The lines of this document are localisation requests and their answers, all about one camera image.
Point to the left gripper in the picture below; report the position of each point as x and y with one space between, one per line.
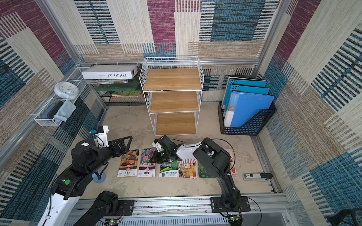
123 149

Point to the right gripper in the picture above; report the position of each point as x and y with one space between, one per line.
163 148

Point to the green seed bag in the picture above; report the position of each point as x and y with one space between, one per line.
169 170
203 173

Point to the purple flower seed packet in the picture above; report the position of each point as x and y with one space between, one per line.
147 167

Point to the orange flower seed packet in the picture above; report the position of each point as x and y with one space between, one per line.
129 164

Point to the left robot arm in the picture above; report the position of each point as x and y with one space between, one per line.
69 186

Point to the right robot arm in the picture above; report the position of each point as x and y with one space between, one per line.
215 160

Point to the red green book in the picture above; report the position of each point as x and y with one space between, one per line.
126 94

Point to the green book in tray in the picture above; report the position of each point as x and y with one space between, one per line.
118 87

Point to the light blue cloth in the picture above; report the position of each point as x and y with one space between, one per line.
64 112

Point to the white folio box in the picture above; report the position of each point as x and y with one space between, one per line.
109 72

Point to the white round clock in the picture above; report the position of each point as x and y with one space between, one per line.
66 90

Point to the dark blue case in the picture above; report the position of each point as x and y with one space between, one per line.
51 110

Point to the blue folder front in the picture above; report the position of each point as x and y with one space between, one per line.
243 106

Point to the black file holder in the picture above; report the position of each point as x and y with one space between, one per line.
252 127

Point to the teal folder middle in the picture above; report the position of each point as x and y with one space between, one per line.
242 88

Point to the teal folder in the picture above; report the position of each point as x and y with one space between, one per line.
241 81
242 88

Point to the teal folder back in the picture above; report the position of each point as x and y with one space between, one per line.
241 81

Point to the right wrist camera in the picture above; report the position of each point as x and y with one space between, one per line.
157 145

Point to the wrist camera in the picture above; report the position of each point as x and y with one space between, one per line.
157 145
100 136

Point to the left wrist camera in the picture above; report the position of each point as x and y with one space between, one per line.
100 136

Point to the white wire shelf rack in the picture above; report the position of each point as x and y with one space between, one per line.
172 88

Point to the white wire wall basket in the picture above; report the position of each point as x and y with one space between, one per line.
75 77

